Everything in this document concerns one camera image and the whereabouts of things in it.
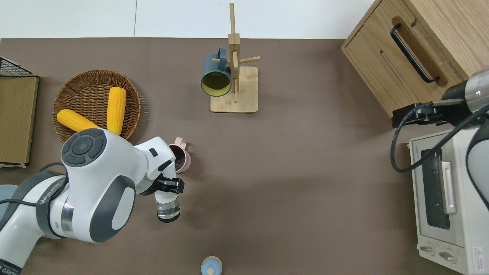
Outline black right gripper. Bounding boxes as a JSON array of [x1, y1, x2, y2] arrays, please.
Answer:
[[392, 81, 479, 129]]

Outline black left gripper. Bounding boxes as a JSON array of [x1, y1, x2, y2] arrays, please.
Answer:
[[138, 173, 186, 196]]

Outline pink ribbed mug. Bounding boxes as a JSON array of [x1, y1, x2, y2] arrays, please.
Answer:
[[168, 137, 191, 174]]

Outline clear glass cup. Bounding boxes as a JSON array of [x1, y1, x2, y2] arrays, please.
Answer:
[[155, 190, 181, 223]]

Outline small blue round button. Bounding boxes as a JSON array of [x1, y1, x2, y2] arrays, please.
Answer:
[[201, 256, 223, 275]]

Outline yellow corn cob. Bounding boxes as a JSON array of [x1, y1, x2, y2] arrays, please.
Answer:
[[107, 87, 127, 136], [57, 109, 100, 132]]

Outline brown table mat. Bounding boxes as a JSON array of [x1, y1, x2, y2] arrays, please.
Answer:
[[0, 37, 489, 275]]

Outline wooden mug tree stand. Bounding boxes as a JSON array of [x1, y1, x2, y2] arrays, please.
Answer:
[[210, 3, 261, 113]]

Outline white toaster oven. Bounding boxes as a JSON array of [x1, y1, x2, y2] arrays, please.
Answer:
[[408, 128, 489, 275]]

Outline dark blue ribbed mug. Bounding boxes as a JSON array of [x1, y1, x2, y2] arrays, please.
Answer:
[[201, 48, 233, 97]]

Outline brown wicker basket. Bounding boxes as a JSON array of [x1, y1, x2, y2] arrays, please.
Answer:
[[52, 69, 142, 145]]

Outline light blue plate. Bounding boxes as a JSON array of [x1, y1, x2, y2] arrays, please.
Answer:
[[0, 184, 27, 203]]

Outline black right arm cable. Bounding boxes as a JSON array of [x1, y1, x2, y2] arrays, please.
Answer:
[[390, 100, 489, 173]]

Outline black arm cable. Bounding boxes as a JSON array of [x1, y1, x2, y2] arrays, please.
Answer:
[[0, 162, 68, 207], [390, 100, 489, 173]]

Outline wooden cabinet with black handle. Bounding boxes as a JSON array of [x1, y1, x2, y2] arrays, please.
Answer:
[[341, 0, 489, 118]]

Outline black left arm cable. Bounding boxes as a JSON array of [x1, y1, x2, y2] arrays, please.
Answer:
[[0, 162, 68, 207]]

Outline wire basket shelf wooden top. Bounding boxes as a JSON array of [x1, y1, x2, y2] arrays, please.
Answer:
[[0, 57, 39, 168]]

